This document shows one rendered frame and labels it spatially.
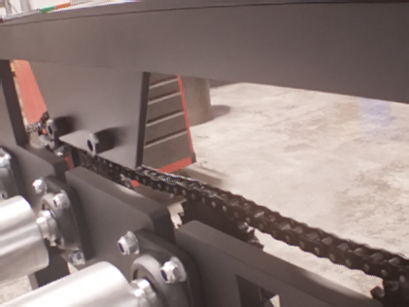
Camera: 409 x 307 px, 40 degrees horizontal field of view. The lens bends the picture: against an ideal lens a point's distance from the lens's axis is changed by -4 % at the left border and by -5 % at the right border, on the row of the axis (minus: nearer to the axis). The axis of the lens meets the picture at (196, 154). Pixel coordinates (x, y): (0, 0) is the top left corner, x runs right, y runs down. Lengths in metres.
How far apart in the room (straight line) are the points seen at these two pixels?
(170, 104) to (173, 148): 0.23
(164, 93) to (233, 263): 2.48
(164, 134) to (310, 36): 2.65
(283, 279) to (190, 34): 0.21
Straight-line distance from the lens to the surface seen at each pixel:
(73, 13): 0.64
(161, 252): 0.60
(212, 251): 0.54
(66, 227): 0.85
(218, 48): 0.42
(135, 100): 0.57
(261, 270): 0.49
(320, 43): 0.34
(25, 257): 0.83
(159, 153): 2.98
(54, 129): 0.76
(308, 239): 0.52
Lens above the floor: 1.19
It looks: 18 degrees down
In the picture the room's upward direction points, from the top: 10 degrees counter-clockwise
